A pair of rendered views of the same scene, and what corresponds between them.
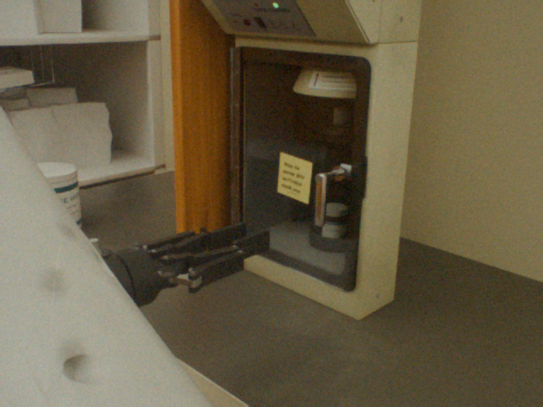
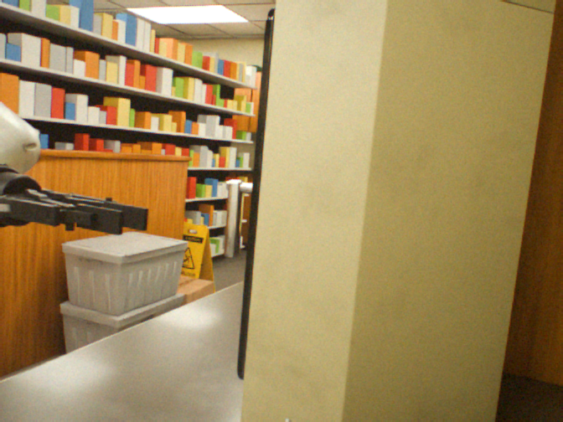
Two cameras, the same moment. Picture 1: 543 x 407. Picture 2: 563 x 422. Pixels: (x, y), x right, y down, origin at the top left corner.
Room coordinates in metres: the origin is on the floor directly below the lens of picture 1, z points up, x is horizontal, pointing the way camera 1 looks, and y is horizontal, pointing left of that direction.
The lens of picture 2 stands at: (0.76, -0.65, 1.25)
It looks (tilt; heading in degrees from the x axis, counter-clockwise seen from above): 6 degrees down; 69
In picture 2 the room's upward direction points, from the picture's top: 5 degrees clockwise
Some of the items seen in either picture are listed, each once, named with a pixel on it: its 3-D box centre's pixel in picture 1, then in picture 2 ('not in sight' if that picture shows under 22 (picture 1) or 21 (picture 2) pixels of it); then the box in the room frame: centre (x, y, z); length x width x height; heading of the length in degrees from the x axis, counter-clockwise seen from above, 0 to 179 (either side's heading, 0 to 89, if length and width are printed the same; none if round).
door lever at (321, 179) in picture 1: (327, 196); (246, 218); (0.93, -0.09, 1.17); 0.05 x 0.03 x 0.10; 136
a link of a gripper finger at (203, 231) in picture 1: (180, 253); (74, 207); (0.74, 0.12, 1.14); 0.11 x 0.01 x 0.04; 149
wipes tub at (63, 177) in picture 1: (50, 198); not in sight; (1.33, 0.52, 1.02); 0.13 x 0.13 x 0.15
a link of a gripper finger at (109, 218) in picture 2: (250, 246); (99, 218); (0.77, 0.03, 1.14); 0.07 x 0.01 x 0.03; 136
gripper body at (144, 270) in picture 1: (148, 271); (27, 202); (0.68, 0.15, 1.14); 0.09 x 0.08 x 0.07; 136
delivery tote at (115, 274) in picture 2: not in sight; (127, 270); (0.98, 2.31, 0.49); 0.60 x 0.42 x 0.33; 46
